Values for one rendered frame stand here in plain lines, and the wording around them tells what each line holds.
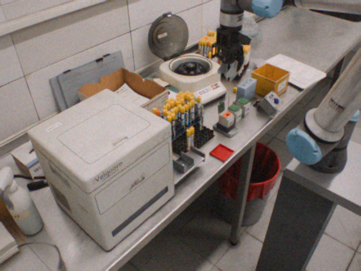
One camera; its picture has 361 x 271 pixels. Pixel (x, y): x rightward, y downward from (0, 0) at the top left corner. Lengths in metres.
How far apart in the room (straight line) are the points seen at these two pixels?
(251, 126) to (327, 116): 0.51
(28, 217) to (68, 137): 0.28
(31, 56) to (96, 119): 0.48
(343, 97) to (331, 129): 0.11
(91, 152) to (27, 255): 0.39
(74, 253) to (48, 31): 0.78
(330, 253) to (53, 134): 1.69
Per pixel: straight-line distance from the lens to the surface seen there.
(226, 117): 1.25
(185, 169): 1.07
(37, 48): 1.29
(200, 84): 1.42
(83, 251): 0.98
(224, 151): 1.20
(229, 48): 1.07
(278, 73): 1.60
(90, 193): 0.76
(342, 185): 1.14
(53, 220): 1.08
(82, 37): 1.38
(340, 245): 2.16
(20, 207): 0.97
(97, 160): 0.77
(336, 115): 0.88
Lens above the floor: 1.69
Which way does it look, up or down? 39 degrees down
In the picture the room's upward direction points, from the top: 1 degrees counter-clockwise
